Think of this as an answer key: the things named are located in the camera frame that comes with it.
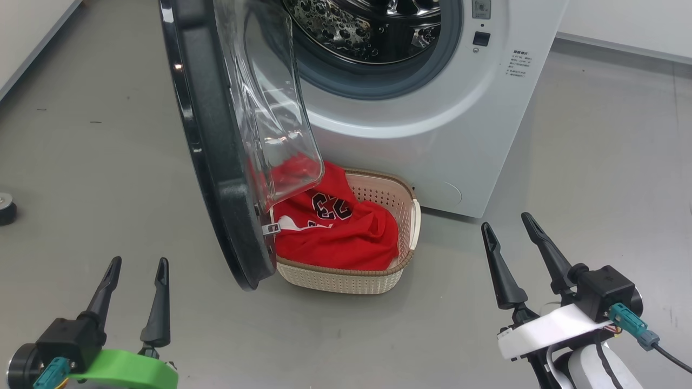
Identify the cream perforated basket brown rim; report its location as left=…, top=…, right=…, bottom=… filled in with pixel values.
left=272, top=168, right=422, bottom=296

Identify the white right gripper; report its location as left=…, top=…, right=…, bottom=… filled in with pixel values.
left=481, top=212, right=617, bottom=362

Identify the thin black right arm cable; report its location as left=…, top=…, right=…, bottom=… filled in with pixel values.
left=594, top=343, right=616, bottom=389

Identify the teal plug left camera cable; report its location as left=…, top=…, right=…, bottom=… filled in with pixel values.
left=32, top=356, right=71, bottom=389

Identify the teal plug camera cable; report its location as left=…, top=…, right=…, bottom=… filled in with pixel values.
left=32, top=356, right=71, bottom=389
left=608, top=302, right=692, bottom=375

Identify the red basketball jersey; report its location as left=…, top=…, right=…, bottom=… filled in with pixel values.
left=251, top=153, right=400, bottom=271

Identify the black round floor puck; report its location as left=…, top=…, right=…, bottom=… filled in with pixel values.
left=0, top=192, right=18, bottom=227

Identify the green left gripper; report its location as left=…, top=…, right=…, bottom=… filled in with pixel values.
left=67, top=256, right=179, bottom=389

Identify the black round glass washer door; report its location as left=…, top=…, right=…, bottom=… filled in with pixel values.
left=158, top=0, right=325, bottom=292

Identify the small printed text sticker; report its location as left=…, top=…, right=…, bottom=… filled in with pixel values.
left=505, top=49, right=534, bottom=78

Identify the teal plug right camera cable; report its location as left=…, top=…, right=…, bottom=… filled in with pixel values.
left=608, top=302, right=692, bottom=375

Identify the white front-load washing machine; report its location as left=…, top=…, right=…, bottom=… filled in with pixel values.
left=238, top=0, right=570, bottom=220

